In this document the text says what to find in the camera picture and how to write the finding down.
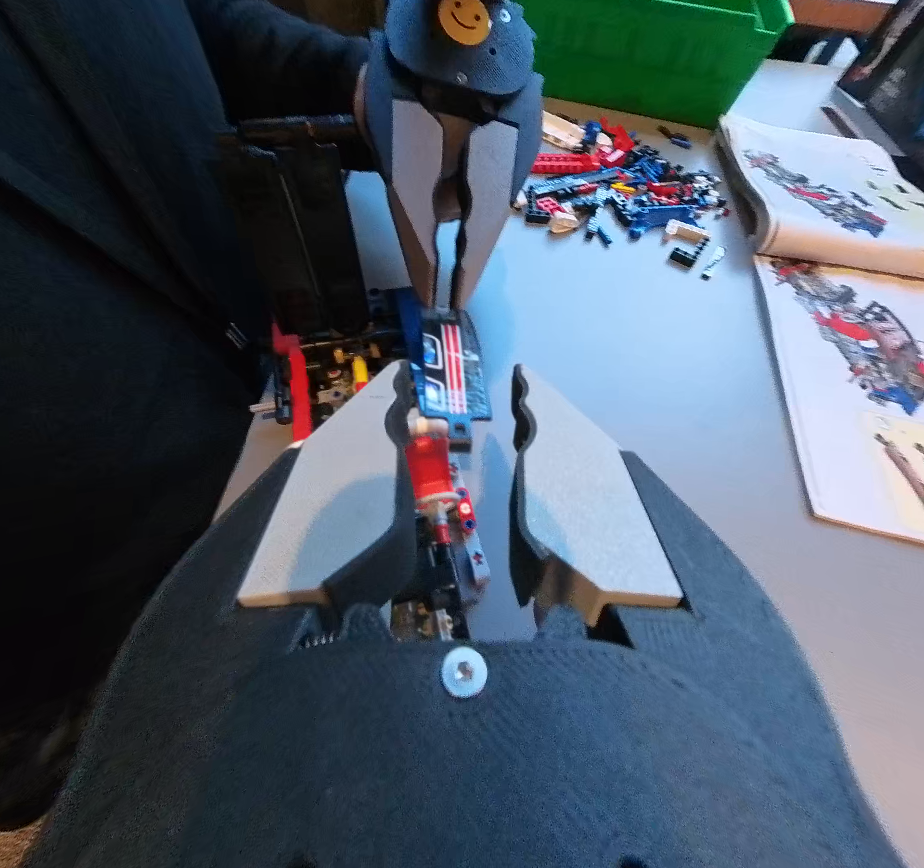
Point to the white angled beam piece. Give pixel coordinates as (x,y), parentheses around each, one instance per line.
(689,231)

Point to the person's left forearm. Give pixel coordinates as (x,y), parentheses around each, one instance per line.
(274,38)

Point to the instruction booklet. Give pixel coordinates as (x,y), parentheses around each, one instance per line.
(830,377)

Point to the black toy car box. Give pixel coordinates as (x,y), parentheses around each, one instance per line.
(895,74)

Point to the red striped black curved panel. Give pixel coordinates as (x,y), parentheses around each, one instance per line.
(451,363)

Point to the pile of loose brick pieces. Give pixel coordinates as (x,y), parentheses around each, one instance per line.
(628,182)

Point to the green plastic bin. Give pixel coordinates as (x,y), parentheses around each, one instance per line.
(635,52)

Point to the black angled beam piece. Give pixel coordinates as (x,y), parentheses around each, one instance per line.
(682,258)

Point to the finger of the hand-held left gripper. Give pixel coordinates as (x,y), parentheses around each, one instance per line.
(491,182)
(415,182)

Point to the person's black clothing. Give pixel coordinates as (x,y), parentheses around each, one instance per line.
(108,377)

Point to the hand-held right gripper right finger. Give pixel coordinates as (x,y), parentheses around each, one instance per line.
(592,514)

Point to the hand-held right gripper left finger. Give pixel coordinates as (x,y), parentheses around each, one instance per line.
(325,514)

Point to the toy brick car model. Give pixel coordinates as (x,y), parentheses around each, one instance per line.
(433,464)

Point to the grey desk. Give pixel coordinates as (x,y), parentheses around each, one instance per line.
(650,377)

